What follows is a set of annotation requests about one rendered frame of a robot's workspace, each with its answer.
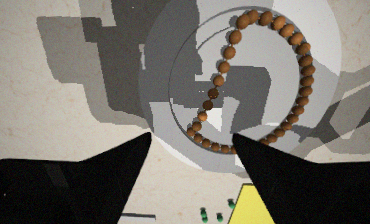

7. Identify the green oval bead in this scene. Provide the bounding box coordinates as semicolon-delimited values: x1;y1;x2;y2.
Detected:
200;209;206;217
229;200;235;209
202;216;208;223
217;214;223;223

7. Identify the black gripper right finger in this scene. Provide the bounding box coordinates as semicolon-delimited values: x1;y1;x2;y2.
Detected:
232;133;370;224

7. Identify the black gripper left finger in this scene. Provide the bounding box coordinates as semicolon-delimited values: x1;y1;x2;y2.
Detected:
0;132;152;224

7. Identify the grey round board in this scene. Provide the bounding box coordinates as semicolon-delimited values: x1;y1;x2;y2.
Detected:
138;0;341;173

